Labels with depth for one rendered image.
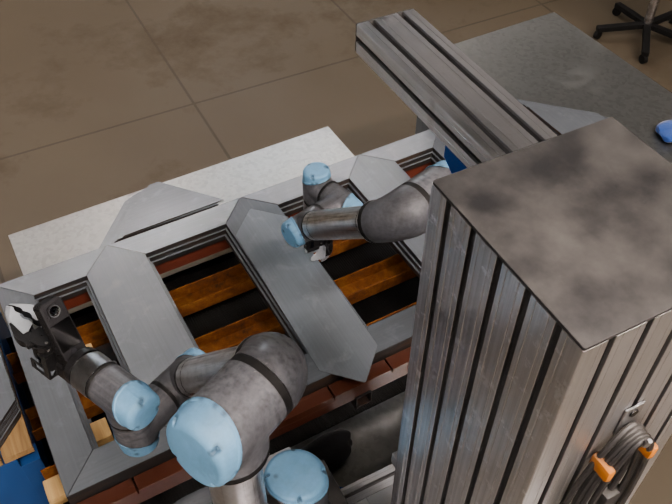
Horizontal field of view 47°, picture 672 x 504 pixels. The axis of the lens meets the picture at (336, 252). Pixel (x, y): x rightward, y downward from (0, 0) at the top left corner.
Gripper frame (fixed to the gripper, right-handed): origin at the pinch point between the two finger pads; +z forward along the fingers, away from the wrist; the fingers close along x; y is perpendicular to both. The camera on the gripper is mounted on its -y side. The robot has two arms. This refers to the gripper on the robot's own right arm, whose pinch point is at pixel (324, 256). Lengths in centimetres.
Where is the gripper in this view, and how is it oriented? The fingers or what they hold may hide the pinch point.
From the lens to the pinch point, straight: 231.4
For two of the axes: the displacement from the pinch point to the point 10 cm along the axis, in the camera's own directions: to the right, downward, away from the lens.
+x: 4.9, 6.3, -6.0
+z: 0.0, 6.9, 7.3
